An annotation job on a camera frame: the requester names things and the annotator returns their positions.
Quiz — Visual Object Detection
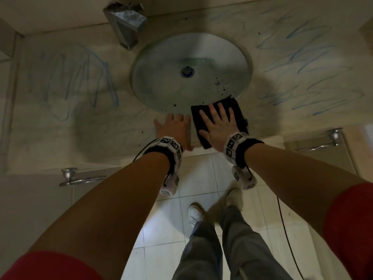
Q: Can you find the black cloth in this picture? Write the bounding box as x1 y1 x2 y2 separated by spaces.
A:
191 96 249 150

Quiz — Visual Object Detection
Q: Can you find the red shirt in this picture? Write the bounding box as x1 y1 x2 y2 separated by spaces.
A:
0 182 373 280

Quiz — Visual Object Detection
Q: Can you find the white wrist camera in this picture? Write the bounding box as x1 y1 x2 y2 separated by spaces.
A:
159 171 180 196
232 164 257 191

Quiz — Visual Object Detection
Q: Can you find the white oval sink basin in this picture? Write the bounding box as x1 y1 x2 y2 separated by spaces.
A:
130 32 253 114

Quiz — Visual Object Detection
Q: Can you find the person's left hand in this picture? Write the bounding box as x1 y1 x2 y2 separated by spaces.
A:
153 113 194 152

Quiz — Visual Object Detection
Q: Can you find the person's right hand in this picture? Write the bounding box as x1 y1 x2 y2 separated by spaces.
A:
198 101 240 152

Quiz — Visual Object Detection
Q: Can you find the black cable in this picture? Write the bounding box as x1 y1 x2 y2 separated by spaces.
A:
132 140 158 162
276 196 305 280

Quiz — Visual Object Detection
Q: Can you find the white shoe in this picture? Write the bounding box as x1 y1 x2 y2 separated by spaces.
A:
226 188 244 212
188 203 206 226

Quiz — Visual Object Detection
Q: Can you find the person's left forearm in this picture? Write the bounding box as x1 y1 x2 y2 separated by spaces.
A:
28 151 171 254

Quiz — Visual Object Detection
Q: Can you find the chrome faucet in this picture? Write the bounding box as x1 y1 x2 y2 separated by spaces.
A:
102 1 148 51

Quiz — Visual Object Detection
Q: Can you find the person's right forearm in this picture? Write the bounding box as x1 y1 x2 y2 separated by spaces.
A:
244 142 366 240

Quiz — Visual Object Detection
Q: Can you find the chrome sink drain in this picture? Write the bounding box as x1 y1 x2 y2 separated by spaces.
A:
180 65 195 79

